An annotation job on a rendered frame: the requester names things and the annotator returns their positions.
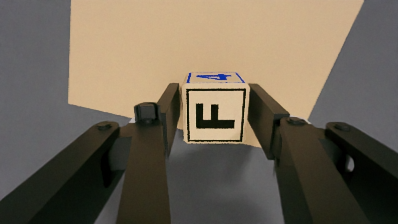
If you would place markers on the beige mat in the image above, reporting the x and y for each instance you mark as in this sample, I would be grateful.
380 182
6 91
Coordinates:
125 52

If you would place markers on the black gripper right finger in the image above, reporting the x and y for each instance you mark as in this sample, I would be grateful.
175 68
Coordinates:
310 187

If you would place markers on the cream letter block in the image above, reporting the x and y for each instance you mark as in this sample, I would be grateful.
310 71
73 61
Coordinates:
215 107

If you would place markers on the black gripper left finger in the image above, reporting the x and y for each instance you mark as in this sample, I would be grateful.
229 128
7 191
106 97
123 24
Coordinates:
70 189

